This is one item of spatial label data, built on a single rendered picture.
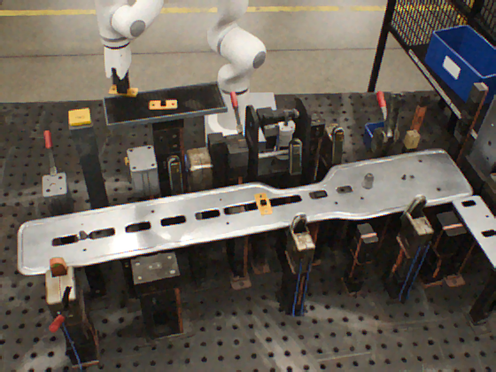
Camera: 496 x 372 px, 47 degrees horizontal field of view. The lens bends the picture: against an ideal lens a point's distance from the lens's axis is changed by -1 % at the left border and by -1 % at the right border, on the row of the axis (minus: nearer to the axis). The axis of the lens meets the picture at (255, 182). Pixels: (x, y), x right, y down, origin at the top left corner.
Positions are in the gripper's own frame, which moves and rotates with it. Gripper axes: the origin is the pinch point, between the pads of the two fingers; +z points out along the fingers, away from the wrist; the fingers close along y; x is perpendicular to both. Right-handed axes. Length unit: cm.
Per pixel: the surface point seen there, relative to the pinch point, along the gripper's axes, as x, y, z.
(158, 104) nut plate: 9.9, -2.1, 7.8
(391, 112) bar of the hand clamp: 82, -13, 9
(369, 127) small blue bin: 82, -50, 47
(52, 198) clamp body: -14.0, 30.8, 19.7
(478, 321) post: 118, 30, 53
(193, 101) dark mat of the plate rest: 19.8, -6.1, 8.1
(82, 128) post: -10.7, 10.0, 10.5
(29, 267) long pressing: -13, 52, 24
